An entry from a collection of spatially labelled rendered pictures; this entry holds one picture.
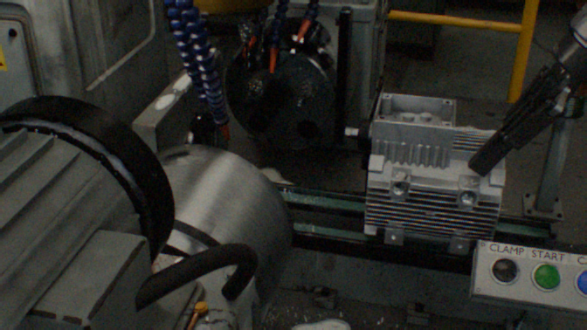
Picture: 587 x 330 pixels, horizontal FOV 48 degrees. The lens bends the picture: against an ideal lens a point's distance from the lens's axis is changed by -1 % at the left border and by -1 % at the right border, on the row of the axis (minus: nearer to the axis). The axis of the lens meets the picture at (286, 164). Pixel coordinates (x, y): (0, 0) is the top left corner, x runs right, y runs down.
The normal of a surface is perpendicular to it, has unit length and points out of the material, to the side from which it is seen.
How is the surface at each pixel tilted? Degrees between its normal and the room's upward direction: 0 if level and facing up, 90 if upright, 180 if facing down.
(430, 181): 0
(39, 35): 90
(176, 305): 0
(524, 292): 38
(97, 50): 90
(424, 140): 90
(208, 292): 0
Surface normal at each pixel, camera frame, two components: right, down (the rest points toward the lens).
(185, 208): 0.22, -0.80
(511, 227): 0.00, -0.85
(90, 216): 0.83, -0.33
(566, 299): -0.15, -0.36
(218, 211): 0.46, -0.69
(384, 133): -0.22, 0.51
